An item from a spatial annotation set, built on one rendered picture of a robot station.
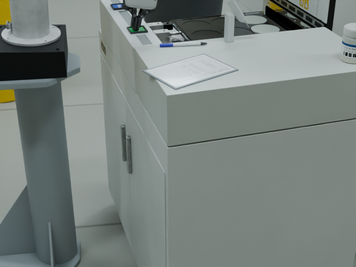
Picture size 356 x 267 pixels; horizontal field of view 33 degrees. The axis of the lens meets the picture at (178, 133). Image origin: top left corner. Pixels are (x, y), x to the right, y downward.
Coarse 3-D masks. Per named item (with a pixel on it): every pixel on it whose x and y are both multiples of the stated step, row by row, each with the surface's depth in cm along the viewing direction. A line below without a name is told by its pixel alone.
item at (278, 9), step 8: (264, 0) 232; (272, 0) 228; (264, 8) 233; (272, 8) 226; (280, 8) 220; (288, 16) 215; (296, 16) 210; (280, 24) 225; (296, 24) 210; (304, 24) 204
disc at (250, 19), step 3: (249, 15) 225; (252, 15) 225; (255, 15) 225; (246, 18) 222; (249, 18) 222; (252, 18) 222; (255, 18) 222; (258, 18) 222; (261, 18) 222; (264, 18) 222; (243, 21) 219; (246, 21) 219; (249, 21) 219; (252, 21) 219; (255, 21) 219; (258, 21) 219; (261, 21) 219; (264, 21) 219
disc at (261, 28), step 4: (260, 24) 216; (264, 24) 216; (252, 28) 213; (256, 28) 213; (260, 28) 213; (264, 28) 213; (268, 28) 213; (272, 28) 213; (276, 28) 213; (260, 32) 209; (264, 32) 209; (268, 32) 209
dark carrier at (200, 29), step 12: (180, 24) 216; (192, 24) 216; (204, 24) 216; (216, 24) 216; (240, 24) 216; (252, 24) 216; (276, 24) 216; (192, 36) 206; (204, 36) 206; (216, 36) 206
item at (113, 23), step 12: (108, 0) 221; (120, 0) 221; (108, 12) 210; (120, 12) 210; (108, 24) 213; (120, 24) 197; (144, 24) 197; (108, 36) 217; (120, 36) 195; (132, 36) 187; (144, 36) 189; (156, 36) 188; (120, 48) 198; (132, 48) 179; (120, 60) 201; (132, 60) 182; (132, 72) 184; (132, 84) 187
